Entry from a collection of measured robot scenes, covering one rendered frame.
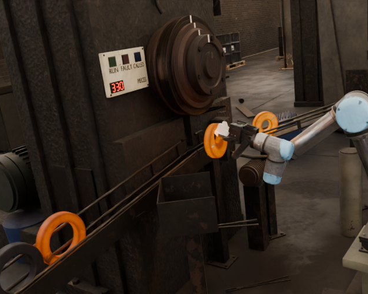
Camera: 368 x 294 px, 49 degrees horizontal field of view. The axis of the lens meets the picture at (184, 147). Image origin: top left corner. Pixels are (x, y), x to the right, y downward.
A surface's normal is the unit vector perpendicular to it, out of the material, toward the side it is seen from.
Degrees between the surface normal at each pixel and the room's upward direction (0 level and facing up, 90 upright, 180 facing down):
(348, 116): 84
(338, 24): 90
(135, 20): 90
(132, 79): 90
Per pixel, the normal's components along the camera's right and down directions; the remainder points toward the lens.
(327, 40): -0.74, 0.28
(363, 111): -0.49, 0.21
